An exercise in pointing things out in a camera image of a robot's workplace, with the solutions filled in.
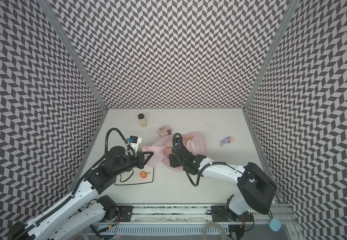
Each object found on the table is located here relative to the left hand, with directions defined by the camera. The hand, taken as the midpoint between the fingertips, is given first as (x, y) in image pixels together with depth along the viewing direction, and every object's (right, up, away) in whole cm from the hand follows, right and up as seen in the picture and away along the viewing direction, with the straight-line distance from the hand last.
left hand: (153, 155), depth 73 cm
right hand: (+10, -6, +12) cm, 16 cm away
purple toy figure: (+44, +4, +23) cm, 50 cm away
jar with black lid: (-14, +17, +32) cm, 39 cm away
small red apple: (-7, -13, +9) cm, 17 cm away
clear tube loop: (+34, -36, -4) cm, 50 cm away
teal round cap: (+58, -32, -3) cm, 66 cm away
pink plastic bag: (+5, +3, +6) cm, 9 cm away
